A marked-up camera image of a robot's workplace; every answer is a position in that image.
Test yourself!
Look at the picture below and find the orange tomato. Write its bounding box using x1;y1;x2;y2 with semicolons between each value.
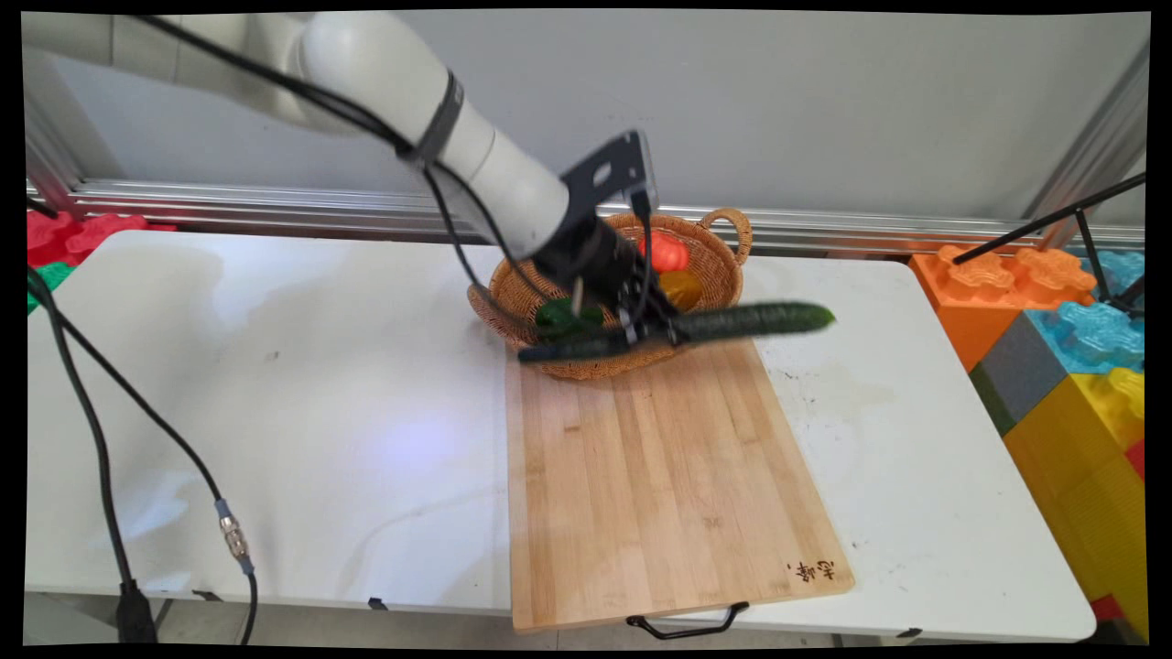
638;231;690;275

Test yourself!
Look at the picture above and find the aluminium frame rail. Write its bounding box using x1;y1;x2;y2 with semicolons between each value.
26;178;1146;258

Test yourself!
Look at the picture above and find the black metal board handle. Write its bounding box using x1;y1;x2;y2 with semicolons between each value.
627;601;752;640

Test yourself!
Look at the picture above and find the grey giant building block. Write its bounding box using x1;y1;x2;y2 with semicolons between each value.
969;311;1069;438

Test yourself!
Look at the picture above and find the black tripod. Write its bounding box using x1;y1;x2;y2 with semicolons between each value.
952;173;1147;319

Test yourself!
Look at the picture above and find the brown yellow bell pepper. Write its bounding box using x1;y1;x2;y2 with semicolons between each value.
656;270;705;313

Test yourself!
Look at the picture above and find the woven wicker basket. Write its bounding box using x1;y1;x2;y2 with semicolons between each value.
468;208;754;383

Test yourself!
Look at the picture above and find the thin cable with metal connector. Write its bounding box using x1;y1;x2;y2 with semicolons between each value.
27;275;260;645

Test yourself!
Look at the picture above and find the wooden cutting board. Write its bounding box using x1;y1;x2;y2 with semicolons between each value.
505;337;857;634

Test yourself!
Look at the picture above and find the thick black power cable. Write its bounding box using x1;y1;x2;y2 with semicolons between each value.
27;267;158;644

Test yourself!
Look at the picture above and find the green bell pepper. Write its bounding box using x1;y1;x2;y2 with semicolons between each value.
536;297;606;342

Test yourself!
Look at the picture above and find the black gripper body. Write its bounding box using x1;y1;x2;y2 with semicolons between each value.
535;217;648;309

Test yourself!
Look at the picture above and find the blue giant building block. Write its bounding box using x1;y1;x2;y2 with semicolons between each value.
1024;251;1146;377

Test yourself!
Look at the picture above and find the long green cucumber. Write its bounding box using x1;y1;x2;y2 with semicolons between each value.
516;301;837;365

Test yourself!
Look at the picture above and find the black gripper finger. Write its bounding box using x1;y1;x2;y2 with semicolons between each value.
615;291;653;354
641;286;687;348

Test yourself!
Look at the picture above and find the aluminium frame post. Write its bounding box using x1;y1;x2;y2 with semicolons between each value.
1024;44;1151;250
23;82;89;216

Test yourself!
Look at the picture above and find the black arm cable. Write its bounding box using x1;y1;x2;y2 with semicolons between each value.
128;13;657;341

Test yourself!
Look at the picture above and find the yellow giant building block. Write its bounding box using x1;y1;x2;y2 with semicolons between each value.
1002;368;1149;642

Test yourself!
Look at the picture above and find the orange giant building block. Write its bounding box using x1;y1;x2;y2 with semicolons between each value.
909;243;1098;373

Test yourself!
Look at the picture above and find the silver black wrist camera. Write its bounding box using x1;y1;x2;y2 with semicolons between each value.
560;130;657;221

